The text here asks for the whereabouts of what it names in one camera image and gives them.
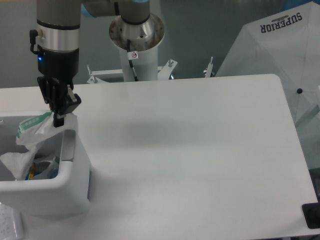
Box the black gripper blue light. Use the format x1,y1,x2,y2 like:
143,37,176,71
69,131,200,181
37,45,82,128

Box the white bag green stripe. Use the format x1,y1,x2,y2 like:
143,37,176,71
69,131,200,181
0,111,78,181

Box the white plastic package barcode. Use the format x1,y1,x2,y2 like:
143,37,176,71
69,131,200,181
31,155,60,180

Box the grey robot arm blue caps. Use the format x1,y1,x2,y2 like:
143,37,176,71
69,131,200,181
29,0,150,128

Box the white trash can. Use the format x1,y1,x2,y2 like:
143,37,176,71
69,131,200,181
0,111,92,215

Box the blue yellow snack wrapper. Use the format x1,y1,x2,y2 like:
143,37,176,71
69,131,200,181
25,162,36,181

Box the metal clamp behind table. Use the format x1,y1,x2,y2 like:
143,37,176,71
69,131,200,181
203,56,215,78

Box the white umbrella Superior print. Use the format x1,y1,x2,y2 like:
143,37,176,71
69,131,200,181
216,1,320,128

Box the black device at table corner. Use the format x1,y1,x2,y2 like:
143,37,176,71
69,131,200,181
302,202,320,229

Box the black cable on pedestal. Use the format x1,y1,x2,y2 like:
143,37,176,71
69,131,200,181
126,39,139,82

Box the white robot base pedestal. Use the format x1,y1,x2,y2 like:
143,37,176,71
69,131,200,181
109,13,165,82

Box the white mounting bracket with bolt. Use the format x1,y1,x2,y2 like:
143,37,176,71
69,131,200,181
86,59,178,84

